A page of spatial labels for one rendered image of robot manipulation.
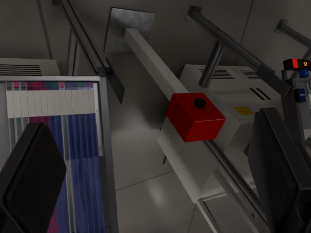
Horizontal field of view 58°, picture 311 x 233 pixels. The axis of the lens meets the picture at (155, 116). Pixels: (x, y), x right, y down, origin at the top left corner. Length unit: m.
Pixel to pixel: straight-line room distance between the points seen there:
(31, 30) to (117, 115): 0.75
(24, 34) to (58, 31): 0.15
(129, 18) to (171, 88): 0.54
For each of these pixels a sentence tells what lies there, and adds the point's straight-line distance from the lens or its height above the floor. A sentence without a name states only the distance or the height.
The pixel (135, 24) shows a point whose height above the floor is 0.01.
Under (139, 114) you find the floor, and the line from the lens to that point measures 1.92.
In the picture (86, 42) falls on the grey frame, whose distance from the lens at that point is 0.95.
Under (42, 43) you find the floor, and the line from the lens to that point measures 1.48.
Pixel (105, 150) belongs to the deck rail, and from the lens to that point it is 0.73.
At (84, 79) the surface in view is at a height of 0.73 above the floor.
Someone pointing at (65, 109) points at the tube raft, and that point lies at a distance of 0.71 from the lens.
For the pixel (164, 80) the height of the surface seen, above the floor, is 0.50.
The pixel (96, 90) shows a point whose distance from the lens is 0.74.
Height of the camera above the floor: 1.32
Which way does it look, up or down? 41 degrees down
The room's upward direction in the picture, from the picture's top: 148 degrees clockwise
